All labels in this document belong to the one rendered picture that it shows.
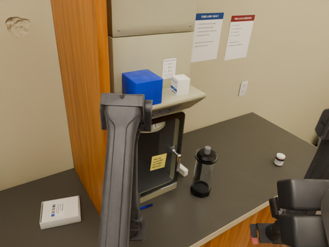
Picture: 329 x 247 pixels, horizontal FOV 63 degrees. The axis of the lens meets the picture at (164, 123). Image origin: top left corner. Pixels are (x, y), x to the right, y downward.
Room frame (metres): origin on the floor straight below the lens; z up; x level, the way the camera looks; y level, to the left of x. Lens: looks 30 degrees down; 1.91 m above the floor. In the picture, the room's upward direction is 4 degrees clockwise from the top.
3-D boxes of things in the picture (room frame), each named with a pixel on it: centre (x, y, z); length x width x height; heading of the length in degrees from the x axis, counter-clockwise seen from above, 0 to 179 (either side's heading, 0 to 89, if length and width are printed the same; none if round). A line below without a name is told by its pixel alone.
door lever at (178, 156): (0.95, -0.06, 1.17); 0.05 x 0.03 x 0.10; 35
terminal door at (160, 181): (0.91, 0.04, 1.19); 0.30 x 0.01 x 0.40; 125
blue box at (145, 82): (0.82, 0.08, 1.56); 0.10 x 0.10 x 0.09; 35
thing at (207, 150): (1.00, -0.21, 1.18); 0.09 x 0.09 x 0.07
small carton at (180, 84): (0.91, -0.05, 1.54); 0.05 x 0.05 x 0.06; 28
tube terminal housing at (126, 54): (1.02, 0.12, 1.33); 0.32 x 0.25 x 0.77; 125
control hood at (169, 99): (0.87, 0.01, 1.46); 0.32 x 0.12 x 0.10; 125
